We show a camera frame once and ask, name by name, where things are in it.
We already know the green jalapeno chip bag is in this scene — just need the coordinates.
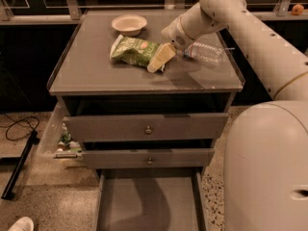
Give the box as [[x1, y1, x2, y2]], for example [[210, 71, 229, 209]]
[[110, 35, 162, 67]]

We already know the black floor cable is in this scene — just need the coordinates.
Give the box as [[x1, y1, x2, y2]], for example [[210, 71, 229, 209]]
[[0, 113, 41, 142]]

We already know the grey drawer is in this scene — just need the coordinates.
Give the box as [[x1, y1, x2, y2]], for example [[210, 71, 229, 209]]
[[93, 167, 209, 231], [64, 113, 228, 142], [82, 148, 214, 169]]

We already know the grey middle drawer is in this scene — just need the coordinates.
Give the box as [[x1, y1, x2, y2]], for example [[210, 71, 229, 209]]
[[82, 148, 214, 169]]

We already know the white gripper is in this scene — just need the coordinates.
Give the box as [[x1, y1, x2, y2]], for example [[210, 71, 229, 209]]
[[147, 17, 190, 73]]

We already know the white paper bowl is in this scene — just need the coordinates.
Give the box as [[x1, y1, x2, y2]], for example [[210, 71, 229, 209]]
[[112, 14, 147, 37]]

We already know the grey drawer cabinet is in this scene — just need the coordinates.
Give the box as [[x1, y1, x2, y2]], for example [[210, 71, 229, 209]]
[[46, 9, 246, 178]]

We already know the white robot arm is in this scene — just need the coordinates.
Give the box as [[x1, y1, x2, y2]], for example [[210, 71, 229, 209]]
[[162, 0, 308, 231]]

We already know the white shoe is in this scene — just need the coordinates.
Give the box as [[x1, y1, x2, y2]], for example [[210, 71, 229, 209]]
[[8, 217, 34, 231]]

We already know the black metal stand leg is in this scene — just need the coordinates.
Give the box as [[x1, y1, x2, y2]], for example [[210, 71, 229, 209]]
[[1, 130, 39, 200]]

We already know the grey bottom drawer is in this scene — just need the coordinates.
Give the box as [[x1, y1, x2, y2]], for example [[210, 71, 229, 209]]
[[93, 167, 209, 231]]

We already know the clear plastic water bottle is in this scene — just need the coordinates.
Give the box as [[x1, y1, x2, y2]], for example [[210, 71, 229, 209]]
[[183, 41, 224, 65]]

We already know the clear plastic storage bin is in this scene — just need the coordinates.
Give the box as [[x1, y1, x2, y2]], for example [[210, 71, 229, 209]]
[[38, 104, 82, 160]]

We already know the grey top drawer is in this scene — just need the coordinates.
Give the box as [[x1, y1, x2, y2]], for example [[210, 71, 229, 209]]
[[64, 113, 228, 142]]

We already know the metal window railing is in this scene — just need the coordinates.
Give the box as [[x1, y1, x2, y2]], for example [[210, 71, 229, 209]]
[[0, 0, 308, 26]]

